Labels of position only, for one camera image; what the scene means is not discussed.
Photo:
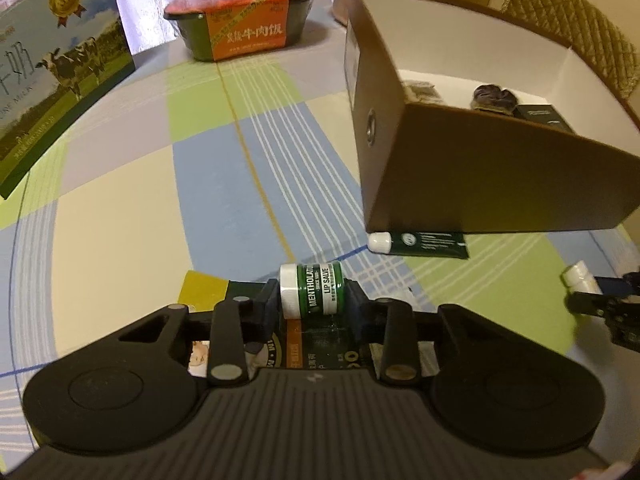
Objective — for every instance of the green tube with white cap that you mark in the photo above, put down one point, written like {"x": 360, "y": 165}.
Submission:
{"x": 430, "y": 244}

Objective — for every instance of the green lip salve jar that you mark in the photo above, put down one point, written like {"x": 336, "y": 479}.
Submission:
{"x": 315, "y": 290}

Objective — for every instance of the red lid instant rice bowl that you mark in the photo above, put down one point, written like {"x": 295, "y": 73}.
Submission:
{"x": 245, "y": 20}

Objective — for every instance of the chair with quilted cover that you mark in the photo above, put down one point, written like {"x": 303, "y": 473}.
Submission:
{"x": 585, "y": 20}

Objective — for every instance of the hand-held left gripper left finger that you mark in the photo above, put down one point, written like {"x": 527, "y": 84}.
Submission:
{"x": 267, "y": 302}

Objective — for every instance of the green milk carton box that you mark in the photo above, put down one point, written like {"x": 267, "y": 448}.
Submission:
{"x": 55, "y": 75}

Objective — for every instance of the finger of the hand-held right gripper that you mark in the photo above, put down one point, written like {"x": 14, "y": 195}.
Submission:
{"x": 590, "y": 302}
{"x": 612, "y": 287}

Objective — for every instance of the checked tablecloth desktop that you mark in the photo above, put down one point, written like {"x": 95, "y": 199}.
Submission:
{"x": 150, "y": 195}

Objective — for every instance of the green snack packet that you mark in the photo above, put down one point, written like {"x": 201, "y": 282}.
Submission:
{"x": 325, "y": 345}

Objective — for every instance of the small white bottle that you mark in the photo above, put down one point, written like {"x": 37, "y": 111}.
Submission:
{"x": 580, "y": 276}

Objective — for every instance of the dark scrunchie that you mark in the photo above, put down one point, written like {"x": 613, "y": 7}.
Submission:
{"x": 494, "y": 99}

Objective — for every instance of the small dark box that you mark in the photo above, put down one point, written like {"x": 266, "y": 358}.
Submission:
{"x": 542, "y": 114}

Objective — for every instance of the brown cardboard box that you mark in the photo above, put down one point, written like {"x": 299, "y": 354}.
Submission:
{"x": 475, "y": 170}

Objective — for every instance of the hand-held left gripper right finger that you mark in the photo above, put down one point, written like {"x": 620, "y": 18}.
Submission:
{"x": 357, "y": 305}

